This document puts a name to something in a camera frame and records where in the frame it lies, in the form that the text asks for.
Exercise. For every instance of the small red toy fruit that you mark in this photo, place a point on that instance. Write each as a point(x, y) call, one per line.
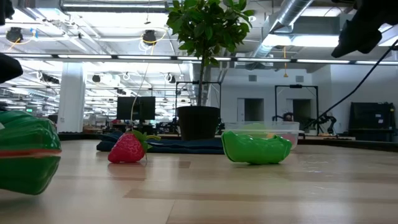
point(289, 139)

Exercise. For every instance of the person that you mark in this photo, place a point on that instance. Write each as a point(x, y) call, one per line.
point(288, 117)

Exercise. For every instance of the red toy strawberry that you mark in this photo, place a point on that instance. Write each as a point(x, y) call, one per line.
point(126, 149)

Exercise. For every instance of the green potted plant black pot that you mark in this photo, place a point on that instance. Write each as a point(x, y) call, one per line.
point(197, 123)

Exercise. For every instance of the clear plastic tupperware container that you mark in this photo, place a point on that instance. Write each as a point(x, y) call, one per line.
point(231, 126)

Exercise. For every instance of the silver ventilation duct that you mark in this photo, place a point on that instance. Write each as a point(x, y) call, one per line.
point(292, 12)

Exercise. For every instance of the black computer monitor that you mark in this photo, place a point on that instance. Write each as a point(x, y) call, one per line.
point(135, 107)

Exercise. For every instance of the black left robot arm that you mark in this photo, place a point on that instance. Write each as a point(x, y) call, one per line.
point(9, 67)

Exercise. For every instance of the black ceiling device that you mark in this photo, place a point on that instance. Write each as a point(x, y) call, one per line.
point(149, 37)
point(14, 34)

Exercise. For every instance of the black equipment cabinet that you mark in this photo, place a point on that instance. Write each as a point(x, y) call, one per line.
point(370, 121)

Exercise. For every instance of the folded navy blue cloth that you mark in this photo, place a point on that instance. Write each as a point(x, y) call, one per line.
point(174, 145)

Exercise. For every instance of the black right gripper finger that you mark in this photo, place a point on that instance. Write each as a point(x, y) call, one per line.
point(360, 37)

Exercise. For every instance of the white building column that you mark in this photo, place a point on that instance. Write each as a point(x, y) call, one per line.
point(71, 99)

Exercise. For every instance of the long LED light bar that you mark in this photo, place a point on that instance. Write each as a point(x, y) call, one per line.
point(143, 57)

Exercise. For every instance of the bright green toy pea pod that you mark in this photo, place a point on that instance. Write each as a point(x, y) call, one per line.
point(252, 149)

